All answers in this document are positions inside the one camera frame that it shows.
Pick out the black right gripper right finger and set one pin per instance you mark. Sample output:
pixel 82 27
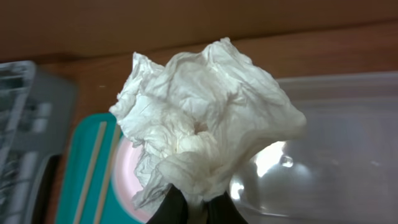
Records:
pixel 221 210

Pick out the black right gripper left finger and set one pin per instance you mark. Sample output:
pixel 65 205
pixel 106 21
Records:
pixel 173 209

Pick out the white tissue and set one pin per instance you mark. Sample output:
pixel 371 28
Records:
pixel 198 119

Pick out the grey dishwasher rack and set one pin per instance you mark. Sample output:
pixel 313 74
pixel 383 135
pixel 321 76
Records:
pixel 36 112

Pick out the large white plate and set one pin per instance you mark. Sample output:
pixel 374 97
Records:
pixel 124 181

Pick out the right wooden chopstick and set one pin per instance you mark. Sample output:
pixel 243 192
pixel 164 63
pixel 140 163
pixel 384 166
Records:
pixel 107 175

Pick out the wooden chopstick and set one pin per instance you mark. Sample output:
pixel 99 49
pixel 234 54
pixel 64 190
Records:
pixel 107 175
pixel 89 172

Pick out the teal serving tray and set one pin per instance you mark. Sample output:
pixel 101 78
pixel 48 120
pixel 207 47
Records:
pixel 82 144

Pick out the left wooden chopstick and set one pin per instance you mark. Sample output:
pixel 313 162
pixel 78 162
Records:
pixel 89 172

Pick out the clear plastic bin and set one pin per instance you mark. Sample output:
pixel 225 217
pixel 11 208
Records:
pixel 344 167

